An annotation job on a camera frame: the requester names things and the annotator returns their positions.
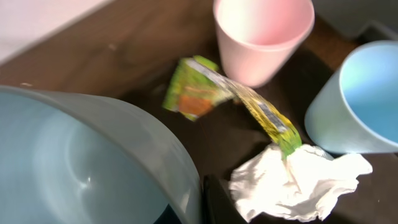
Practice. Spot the pink plastic cup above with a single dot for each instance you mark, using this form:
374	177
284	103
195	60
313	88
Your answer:
257	37

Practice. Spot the light blue plastic cup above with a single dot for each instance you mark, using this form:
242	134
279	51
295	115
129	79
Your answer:
356	110

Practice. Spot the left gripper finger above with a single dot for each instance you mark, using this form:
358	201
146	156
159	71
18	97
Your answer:
218	208

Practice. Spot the crumpled white napkin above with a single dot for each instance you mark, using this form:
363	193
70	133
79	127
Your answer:
305	186

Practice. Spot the small light blue bowl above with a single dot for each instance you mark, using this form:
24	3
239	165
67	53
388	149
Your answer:
75	158

